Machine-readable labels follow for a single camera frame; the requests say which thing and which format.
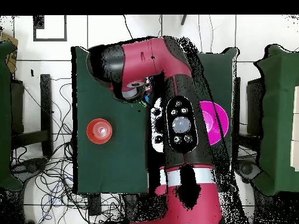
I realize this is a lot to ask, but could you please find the orange plastic bowl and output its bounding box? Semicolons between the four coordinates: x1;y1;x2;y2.
86;118;113;145

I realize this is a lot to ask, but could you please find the large pink plastic bowl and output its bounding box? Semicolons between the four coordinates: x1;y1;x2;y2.
199;100;230;146

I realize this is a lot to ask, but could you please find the dark green table cloth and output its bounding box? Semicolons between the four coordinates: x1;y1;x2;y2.
71;45;239;195

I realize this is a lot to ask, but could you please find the black metal stand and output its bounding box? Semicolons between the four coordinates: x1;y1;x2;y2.
232;76;241;143
10;73;53;157

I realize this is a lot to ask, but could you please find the black box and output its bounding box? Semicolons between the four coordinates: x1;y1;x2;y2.
246;78;266;136

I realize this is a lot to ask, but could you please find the green-clothed side table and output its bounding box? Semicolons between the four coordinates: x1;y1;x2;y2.
0;41;24;192
253;44;299;197

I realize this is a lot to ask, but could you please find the cardboard box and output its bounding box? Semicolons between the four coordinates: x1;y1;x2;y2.
0;31;19;74

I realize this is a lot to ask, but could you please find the thin black cable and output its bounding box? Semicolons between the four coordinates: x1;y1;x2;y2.
123;15;134;40

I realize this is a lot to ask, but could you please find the black square floor frame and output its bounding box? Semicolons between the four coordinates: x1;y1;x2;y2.
32;15;68;42

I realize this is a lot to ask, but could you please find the tangle of floor cables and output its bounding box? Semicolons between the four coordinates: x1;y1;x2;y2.
10;78;127;224

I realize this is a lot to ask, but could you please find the black pedestal leg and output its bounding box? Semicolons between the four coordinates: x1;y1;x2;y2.
11;157;48;181
235;159;262;184

